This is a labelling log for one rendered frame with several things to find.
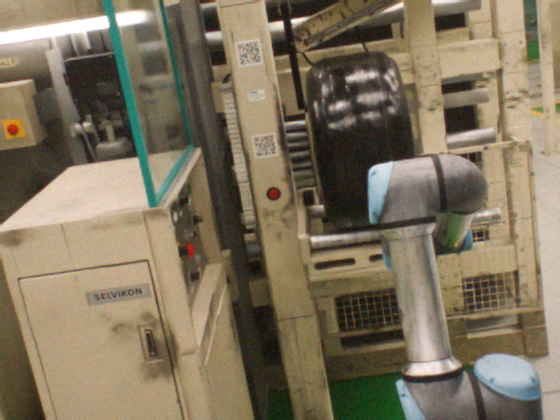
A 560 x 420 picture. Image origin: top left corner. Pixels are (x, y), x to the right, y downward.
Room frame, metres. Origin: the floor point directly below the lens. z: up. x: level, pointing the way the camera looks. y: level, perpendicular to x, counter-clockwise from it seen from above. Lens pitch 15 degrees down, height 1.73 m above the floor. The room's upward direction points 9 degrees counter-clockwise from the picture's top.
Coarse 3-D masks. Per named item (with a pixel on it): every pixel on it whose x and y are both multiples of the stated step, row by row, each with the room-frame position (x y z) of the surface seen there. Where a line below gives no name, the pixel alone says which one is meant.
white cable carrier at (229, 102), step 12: (228, 84) 2.19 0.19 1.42; (228, 96) 2.19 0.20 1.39; (228, 108) 2.20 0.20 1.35; (228, 120) 2.19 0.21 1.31; (240, 132) 2.22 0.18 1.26; (240, 144) 2.19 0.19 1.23; (240, 156) 2.19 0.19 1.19; (240, 168) 2.19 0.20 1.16; (240, 180) 2.19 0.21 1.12; (252, 204) 2.20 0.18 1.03; (252, 216) 2.19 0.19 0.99
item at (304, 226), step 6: (300, 198) 2.43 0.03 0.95; (300, 204) 2.36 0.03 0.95; (300, 210) 2.30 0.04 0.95; (306, 210) 2.30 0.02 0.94; (300, 216) 2.24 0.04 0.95; (306, 216) 2.24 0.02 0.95; (300, 222) 2.18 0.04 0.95; (306, 222) 2.18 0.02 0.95; (300, 228) 2.13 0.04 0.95; (306, 228) 2.13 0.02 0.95; (300, 234) 2.07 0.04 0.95; (306, 234) 2.07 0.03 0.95; (300, 240) 2.06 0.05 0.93; (306, 240) 2.06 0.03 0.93; (300, 246) 2.06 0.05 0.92; (306, 246) 2.06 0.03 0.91; (306, 252) 2.06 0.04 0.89; (306, 258) 2.06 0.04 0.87
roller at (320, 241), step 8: (336, 232) 2.11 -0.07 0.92; (344, 232) 2.11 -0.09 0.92; (352, 232) 2.10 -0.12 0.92; (360, 232) 2.10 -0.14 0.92; (368, 232) 2.09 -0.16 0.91; (376, 232) 2.09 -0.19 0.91; (312, 240) 2.10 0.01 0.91; (320, 240) 2.10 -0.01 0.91; (328, 240) 2.10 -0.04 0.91; (336, 240) 2.09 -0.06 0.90; (344, 240) 2.09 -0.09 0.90; (352, 240) 2.09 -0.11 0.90; (360, 240) 2.09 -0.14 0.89; (368, 240) 2.09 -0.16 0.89; (320, 248) 2.10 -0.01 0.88
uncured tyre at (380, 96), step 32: (320, 64) 2.20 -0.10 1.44; (352, 64) 2.15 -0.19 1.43; (384, 64) 2.13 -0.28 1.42; (320, 96) 2.07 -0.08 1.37; (352, 96) 2.04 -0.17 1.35; (384, 96) 2.03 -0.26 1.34; (320, 128) 2.02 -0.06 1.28; (352, 128) 1.99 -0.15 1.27; (384, 128) 1.98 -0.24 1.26; (320, 160) 2.01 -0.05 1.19; (352, 160) 1.97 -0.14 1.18; (384, 160) 1.97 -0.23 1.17; (320, 192) 2.08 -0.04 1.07; (352, 192) 1.99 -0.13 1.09; (352, 224) 2.07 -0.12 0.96
